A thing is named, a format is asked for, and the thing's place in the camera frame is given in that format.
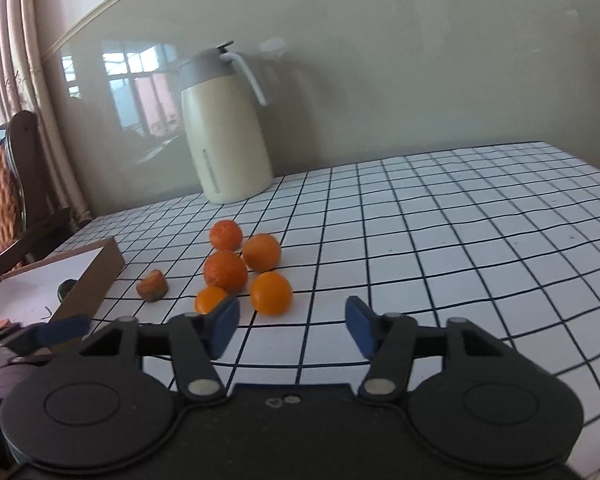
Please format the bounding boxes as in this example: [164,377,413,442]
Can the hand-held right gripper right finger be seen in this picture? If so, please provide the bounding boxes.
[345,296,511,403]

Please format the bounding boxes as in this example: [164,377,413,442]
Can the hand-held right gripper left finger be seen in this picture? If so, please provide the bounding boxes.
[80,296,241,403]

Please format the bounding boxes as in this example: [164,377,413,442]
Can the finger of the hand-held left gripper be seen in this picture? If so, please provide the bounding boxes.
[0,315,92,366]

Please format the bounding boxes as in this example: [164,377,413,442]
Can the orange tangerine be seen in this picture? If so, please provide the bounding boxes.
[250,271,294,317]
[242,233,282,273]
[203,250,249,295]
[195,285,229,315]
[209,220,243,252]

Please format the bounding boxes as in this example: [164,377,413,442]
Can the shallow brown cardboard box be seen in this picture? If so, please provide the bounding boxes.
[0,236,126,333]

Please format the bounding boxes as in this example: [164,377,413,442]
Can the white black checked tablecloth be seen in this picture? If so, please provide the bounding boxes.
[45,141,600,476]

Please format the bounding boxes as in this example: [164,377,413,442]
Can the wooden sofa orange cushions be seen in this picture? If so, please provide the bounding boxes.
[0,110,76,281]

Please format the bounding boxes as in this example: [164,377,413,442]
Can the cream thermos jug grey lid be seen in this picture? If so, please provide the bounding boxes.
[177,40,276,205]

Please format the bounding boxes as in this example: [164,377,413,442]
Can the beige patterned curtain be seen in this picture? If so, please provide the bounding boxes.
[0,0,93,226]

